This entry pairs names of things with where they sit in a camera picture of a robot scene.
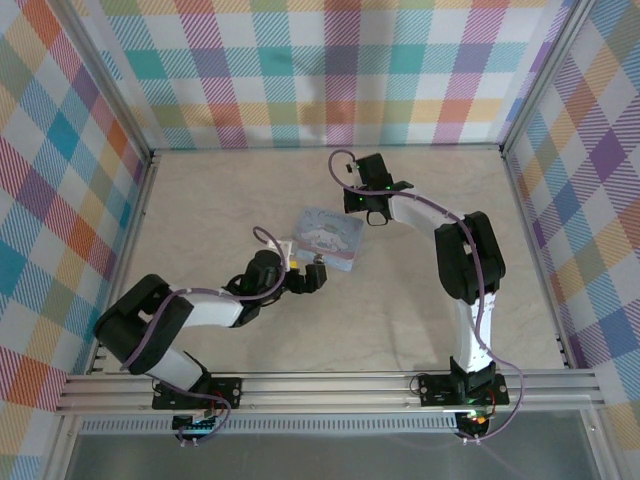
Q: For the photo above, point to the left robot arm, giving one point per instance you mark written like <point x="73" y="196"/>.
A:
<point x="210" y="310"/>

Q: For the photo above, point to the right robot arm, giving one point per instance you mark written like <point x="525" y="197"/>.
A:
<point x="465" y="330"/>

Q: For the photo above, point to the blue cartoon character pad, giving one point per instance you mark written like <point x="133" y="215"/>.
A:
<point x="340" y="235"/>

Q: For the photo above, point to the grey metal shelf plate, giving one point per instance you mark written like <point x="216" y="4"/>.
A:
<point x="325" y="457"/>

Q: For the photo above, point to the long aluminium base rail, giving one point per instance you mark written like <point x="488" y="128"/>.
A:
<point x="325" y="390"/>

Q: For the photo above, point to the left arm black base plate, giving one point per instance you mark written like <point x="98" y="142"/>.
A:
<point x="227" y="390"/>

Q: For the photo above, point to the aluminium side rail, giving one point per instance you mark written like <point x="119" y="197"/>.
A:
<point x="126" y="260"/>
<point x="539" y="260"/>

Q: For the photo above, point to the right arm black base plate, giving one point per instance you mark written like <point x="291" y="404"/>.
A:
<point x="432" y="390"/>

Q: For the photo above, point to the aluminium frame post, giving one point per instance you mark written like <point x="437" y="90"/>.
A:
<point x="546" y="75"/>
<point x="112" y="87"/>

